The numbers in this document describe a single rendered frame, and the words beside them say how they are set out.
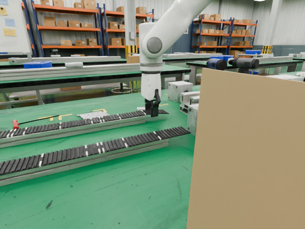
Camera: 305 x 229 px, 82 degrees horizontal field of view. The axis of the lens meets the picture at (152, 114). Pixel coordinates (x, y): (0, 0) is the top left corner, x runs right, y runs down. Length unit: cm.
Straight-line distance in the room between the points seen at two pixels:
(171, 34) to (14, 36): 288
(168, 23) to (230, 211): 49
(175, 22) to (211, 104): 42
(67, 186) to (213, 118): 35
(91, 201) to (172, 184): 17
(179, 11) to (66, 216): 59
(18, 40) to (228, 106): 320
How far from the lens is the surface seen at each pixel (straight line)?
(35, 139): 67
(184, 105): 80
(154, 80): 64
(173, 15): 59
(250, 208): 21
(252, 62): 119
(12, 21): 330
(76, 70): 201
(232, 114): 18
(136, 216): 36
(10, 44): 330
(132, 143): 49
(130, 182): 42
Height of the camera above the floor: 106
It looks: 21 degrees down
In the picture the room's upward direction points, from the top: straight up
